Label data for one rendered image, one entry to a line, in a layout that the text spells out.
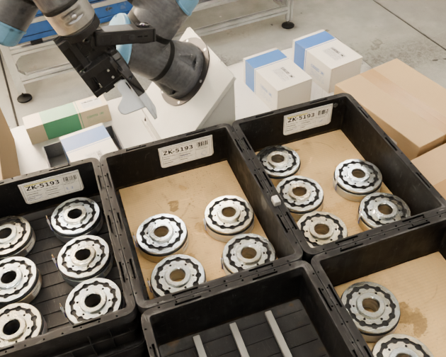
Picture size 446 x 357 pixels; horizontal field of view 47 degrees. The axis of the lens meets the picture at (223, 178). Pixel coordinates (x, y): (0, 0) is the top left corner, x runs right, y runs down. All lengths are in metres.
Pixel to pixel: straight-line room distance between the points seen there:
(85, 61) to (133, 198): 0.35
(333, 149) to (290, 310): 0.45
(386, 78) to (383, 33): 1.97
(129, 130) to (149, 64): 0.32
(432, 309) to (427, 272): 0.08
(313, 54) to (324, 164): 0.54
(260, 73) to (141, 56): 0.44
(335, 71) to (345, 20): 1.93
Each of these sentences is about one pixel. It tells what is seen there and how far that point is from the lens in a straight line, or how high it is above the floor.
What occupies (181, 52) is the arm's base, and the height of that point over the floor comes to 0.98.
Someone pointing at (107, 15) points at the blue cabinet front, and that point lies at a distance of 2.93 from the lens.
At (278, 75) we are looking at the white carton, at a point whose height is 0.79.
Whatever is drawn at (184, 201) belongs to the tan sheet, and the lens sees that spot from 1.13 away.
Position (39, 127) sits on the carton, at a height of 0.75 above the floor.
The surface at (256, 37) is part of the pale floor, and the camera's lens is 3.31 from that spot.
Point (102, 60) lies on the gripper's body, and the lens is 0.94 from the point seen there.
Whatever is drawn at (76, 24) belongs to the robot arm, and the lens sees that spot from 0.91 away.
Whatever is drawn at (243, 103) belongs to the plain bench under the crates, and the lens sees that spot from 1.60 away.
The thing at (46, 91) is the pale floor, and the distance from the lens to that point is 3.09.
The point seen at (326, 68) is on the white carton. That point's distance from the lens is 1.62.
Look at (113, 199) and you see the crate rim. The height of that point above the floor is 0.93.
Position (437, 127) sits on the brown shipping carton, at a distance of 1.32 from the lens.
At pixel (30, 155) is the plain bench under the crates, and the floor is 0.70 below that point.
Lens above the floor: 1.67
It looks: 45 degrees down
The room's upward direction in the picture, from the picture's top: 4 degrees counter-clockwise
